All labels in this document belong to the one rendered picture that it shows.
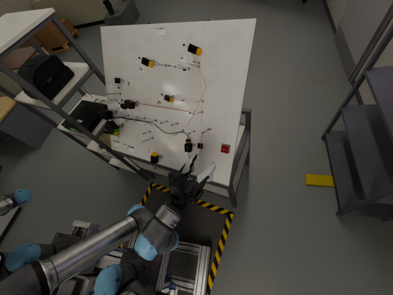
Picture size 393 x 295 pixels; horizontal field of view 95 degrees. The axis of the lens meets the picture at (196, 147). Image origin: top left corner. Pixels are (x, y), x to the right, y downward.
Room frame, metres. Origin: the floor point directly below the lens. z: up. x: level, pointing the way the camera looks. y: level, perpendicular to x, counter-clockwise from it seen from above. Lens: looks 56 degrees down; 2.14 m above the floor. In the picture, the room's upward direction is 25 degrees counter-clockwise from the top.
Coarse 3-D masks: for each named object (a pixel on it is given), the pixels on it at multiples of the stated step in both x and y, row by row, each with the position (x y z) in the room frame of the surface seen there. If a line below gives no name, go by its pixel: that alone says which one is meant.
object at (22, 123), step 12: (0, 108) 3.28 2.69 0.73; (12, 108) 3.20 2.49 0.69; (24, 108) 3.29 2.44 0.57; (0, 120) 2.95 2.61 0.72; (12, 120) 3.05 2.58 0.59; (24, 120) 3.14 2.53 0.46; (36, 120) 3.24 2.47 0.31; (0, 132) 3.02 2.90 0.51; (12, 132) 2.90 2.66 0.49; (24, 132) 2.98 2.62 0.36; (36, 132) 3.07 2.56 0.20; (48, 132) 3.17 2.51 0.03; (36, 144) 2.91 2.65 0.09
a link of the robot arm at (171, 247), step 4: (172, 232) 0.15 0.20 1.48; (176, 232) 0.16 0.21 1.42; (172, 236) 0.14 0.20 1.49; (176, 236) 0.14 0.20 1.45; (172, 240) 0.13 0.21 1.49; (176, 240) 0.13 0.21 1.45; (168, 244) 0.12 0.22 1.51; (172, 244) 0.12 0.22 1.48; (176, 244) 0.12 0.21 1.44; (168, 248) 0.11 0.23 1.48; (172, 248) 0.11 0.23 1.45
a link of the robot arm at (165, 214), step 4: (160, 208) 0.21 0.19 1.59; (164, 208) 0.20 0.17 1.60; (168, 208) 0.20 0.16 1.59; (156, 212) 0.21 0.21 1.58; (160, 212) 0.20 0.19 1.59; (164, 212) 0.19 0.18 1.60; (168, 212) 0.19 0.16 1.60; (172, 212) 0.18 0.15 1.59; (156, 216) 0.19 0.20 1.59; (160, 216) 0.19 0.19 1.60; (164, 216) 0.18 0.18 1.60; (168, 216) 0.18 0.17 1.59; (172, 216) 0.17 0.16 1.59; (176, 216) 0.17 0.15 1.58; (160, 220) 0.17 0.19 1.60; (164, 220) 0.17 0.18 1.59; (168, 220) 0.17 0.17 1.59; (172, 220) 0.16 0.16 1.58; (176, 220) 0.16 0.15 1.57; (168, 224) 0.16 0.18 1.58; (172, 224) 0.16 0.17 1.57; (176, 224) 0.15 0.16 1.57
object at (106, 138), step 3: (105, 129) 1.56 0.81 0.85; (105, 132) 1.52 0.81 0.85; (108, 132) 1.50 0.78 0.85; (102, 135) 1.50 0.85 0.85; (105, 135) 1.48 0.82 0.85; (108, 135) 1.46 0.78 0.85; (99, 138) 1.49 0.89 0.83; (102, 138) 1.47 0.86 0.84; (105, 138) 1.45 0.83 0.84; (108, 138) 1.43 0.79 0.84; (102, 141) 1.45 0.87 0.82; (105, 141) 1.42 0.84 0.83; (108, 141) 1.40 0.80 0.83; (108, 144) 1.38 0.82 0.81; (99, 147) 1.48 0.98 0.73; (102, 147) 1.44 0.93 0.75
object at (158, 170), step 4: (132, 160) 1.23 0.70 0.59; (136, 160) 1.16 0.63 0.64; (140, 164) 1.17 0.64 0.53; (144, 164) 1.11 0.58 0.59; (148, 164) 1.06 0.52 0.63; (144, 168) 1.17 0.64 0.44; (148, 168) 1.12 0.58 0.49; (152, 168) 1.06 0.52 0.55; (156, 168) 1.00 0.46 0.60; (160, 168) 0.95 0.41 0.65; (156, 172) 1.06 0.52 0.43; (160, 172) 1.00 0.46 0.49; (164, 172) 0.95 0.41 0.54; (168, 172) 0.90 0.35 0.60
